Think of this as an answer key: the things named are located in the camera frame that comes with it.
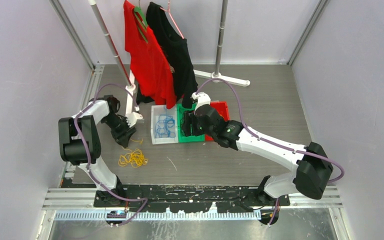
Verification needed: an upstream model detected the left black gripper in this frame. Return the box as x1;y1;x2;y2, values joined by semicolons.
101;113;136;147

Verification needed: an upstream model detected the blue cable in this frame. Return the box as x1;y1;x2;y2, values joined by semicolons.
154;112;179;139
154;111;178;139

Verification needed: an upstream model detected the yellow cable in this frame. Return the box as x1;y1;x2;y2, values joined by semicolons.
117;137;149;169

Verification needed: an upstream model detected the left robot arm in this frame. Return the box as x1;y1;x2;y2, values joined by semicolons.
58;95;136;207

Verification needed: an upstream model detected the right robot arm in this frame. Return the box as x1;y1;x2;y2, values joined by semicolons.
181;104;334;206

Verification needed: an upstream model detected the green plastic bin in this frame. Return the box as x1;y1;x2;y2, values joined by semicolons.
176;103;205;143

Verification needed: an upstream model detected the white plastic bin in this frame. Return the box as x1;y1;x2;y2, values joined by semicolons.
150;105;179;145

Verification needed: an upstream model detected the red plastic bin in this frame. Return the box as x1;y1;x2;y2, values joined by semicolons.
197;101;230;142

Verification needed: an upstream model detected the right rack pole with base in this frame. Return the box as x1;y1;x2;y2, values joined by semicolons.
193;0;251;88

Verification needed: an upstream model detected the rack pole with base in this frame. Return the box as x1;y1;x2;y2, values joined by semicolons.
88;0;136;117
193;0;251;88

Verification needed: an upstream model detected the left rack pole with base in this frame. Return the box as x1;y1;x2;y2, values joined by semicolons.
88;0;136;117

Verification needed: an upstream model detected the red t-shirt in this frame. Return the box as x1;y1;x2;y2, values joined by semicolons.
123;0;177;109

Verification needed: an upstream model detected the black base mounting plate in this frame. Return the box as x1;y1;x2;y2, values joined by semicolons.
93;184;290;214

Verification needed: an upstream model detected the black t-shirt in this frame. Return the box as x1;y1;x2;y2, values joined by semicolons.
145;2;198;108

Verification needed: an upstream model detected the green clothes hanger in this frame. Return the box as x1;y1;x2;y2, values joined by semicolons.
133;6;148;43

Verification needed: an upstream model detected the pink clothes hanger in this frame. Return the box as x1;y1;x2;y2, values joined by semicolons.
160;0;186;40

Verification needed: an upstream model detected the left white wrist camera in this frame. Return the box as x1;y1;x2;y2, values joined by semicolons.
125;106;145;128

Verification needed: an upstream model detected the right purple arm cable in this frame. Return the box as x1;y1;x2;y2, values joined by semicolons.
195;78;346;227

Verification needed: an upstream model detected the white slotted cable duct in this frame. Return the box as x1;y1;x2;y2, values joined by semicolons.
54;209;262;222

